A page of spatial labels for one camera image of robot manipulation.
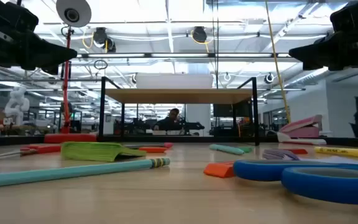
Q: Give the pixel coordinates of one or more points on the red desk lamp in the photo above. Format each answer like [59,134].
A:
[73,12]

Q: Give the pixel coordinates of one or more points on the black background robot arm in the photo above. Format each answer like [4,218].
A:
[194,126]

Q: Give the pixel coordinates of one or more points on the black pencil pink eraser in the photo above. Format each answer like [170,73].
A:
[168,145]

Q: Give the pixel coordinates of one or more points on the clear pencil box pink lid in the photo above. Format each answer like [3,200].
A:
[172,81]

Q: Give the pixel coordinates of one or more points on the pink and white stapler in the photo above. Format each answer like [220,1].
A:
[303,130]

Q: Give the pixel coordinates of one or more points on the plain orange eraser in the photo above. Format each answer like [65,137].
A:
[152,150]

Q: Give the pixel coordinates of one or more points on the yellow highlighter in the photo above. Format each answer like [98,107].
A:
[346,152]

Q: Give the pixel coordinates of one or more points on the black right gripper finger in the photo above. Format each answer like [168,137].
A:
[317,66]
[322,49]

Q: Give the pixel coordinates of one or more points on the wooden riser shelf black legs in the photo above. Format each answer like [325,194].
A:
[179,96]

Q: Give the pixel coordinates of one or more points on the small green eraser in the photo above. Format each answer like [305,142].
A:
[248,149]

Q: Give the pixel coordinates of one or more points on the teal pencil striped ferrule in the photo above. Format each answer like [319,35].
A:
[73,172]

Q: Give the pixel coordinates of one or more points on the green sticky note pad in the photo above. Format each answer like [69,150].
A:
[98,152]

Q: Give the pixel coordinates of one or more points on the teal pen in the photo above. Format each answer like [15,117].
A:
[225,149]

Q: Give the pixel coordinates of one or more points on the black metal table frame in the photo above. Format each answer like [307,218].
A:
[166,139]

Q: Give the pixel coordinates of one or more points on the orange eraser with print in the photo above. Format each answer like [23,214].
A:
[217,169]

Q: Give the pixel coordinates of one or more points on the small red eraser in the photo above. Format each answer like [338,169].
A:
[298,151]

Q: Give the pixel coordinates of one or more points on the lavender sticky note pad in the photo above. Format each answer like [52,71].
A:
[278,154]

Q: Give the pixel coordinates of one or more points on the black background monitor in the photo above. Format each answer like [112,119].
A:
[225,110]

